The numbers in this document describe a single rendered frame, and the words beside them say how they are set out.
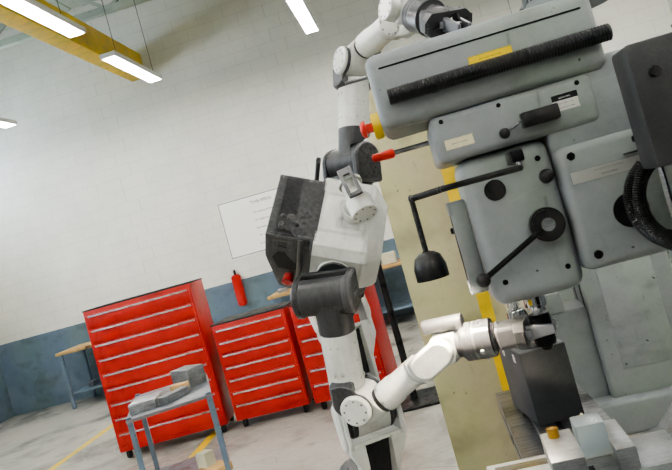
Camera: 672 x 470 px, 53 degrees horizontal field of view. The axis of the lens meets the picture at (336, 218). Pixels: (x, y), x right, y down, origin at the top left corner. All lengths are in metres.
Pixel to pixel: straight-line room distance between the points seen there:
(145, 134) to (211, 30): 1.98
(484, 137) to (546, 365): 0.65
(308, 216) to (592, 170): 0.70
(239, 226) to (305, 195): 9.14
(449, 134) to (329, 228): 0.45
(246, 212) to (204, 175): 0.91
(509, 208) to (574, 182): 0.14
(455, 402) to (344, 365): 1.77
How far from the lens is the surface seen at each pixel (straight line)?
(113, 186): 11.61
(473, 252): 1.52
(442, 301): 3.29
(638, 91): 1.24
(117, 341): 6.76
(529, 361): 1.79
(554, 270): 1.47
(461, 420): 3.41
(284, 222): 1.72
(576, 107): 1.46
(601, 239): 1.46
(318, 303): 1.62
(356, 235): 1.71
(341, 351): 1.65
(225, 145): 11.00
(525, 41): 1.46
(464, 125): 1.43
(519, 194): 1.45
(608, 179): 1.47
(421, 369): 1.60
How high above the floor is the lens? 1.56
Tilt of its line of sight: 1 degrees up
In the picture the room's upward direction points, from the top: 15 degrees counter-clockwise
